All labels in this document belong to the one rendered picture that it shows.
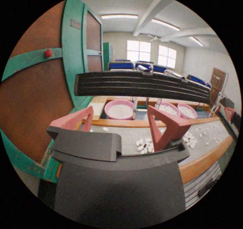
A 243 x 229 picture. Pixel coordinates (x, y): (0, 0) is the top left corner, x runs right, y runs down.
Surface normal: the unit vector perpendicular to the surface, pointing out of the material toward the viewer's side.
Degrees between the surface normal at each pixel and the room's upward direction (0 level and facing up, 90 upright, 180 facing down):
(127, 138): 0
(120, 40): 90
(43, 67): 91
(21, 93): 90
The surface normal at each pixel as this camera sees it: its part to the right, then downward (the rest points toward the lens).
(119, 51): 0.01, 0.59
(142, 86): -0.07, -0.04
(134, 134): 0.00, -0.81
